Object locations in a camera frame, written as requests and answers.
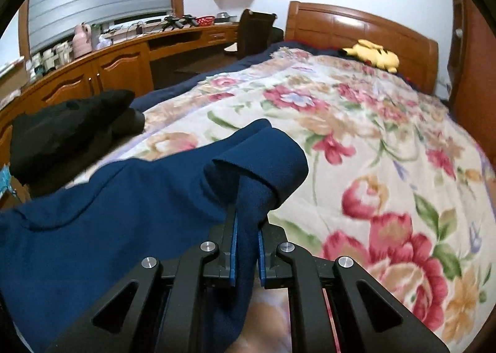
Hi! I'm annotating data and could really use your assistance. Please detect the dark wooden chair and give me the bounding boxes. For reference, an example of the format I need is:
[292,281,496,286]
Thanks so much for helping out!
[224,9,277,61]

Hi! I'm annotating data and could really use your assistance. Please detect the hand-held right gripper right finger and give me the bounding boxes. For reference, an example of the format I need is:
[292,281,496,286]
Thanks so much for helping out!
[258,221,450,353]

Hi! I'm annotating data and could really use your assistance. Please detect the yellow plush toy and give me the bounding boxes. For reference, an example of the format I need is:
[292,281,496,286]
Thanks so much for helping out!
[340,39,401,74]

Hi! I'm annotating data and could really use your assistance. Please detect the pink bottle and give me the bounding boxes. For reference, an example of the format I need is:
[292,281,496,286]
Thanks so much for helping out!
[73,23,94,58]

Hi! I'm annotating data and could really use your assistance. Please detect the black garment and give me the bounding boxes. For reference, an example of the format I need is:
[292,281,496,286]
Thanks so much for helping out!
[10,90,145,196]

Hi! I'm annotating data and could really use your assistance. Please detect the floral blanket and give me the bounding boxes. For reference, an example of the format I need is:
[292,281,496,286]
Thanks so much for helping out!
[73,47,496,353]

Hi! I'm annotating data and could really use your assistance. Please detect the wooden louvered wardrobe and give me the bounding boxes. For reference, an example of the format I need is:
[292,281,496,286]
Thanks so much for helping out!
[447,0,496,156]

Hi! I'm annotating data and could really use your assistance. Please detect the navy blue suit jacket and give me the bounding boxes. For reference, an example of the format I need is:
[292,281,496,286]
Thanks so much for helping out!
[0,118,308,353]

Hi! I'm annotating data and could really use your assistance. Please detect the wooden desk with cabinets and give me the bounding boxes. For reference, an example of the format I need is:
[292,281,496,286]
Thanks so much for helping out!
[0,22,241,152]

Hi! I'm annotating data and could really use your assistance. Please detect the wooden bed headboard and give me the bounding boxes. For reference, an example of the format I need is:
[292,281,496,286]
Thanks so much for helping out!
[285,0,439,95]

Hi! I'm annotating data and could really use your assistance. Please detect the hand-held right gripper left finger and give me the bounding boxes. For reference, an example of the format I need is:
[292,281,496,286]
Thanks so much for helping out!
[46,204,238,353]

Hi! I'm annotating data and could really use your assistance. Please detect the white container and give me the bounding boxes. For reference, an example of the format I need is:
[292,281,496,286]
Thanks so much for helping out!
[54,43,74,65]

